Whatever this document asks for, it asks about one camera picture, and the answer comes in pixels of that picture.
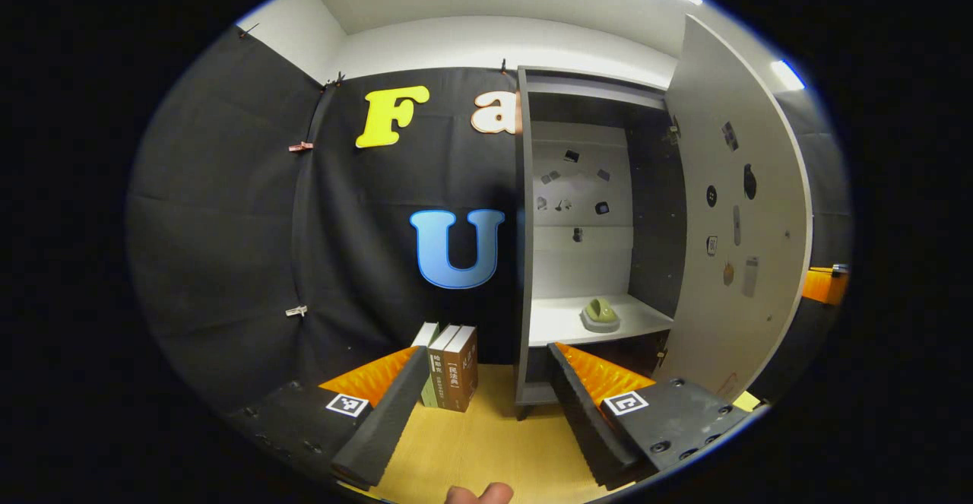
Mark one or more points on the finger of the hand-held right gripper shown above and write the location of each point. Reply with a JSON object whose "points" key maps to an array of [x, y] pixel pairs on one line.
{"points": [[825, 287]]}

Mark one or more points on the beige cabinet door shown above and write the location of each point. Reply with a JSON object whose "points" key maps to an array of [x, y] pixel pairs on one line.
{"points": [[775, 223]]}

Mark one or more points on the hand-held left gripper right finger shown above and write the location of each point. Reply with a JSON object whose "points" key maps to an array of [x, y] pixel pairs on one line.
{"points": [[581, 413]]}

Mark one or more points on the white clip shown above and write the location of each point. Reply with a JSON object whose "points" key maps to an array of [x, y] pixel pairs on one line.
{"points": [[296, 311]]}

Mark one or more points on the dark grey cabinet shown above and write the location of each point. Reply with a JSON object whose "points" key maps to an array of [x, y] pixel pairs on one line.
{"points": [[578, 268]]}

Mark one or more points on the green book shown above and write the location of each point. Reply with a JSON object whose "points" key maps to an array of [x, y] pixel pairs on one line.
{"points": [[423, 337]]}

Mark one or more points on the black backdrop cloth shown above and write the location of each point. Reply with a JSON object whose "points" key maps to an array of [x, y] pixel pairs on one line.
{"points": [[228, 223]]}

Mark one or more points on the green bottle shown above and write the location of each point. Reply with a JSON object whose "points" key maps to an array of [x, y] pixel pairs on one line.
{"points": [[600, 311]]}

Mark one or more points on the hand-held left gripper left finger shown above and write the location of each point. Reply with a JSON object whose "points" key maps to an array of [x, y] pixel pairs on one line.
{"points": [[380, 428]]}

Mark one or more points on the brown clip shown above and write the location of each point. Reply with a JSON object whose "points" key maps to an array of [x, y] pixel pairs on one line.
{"points": [[300, 147]]}

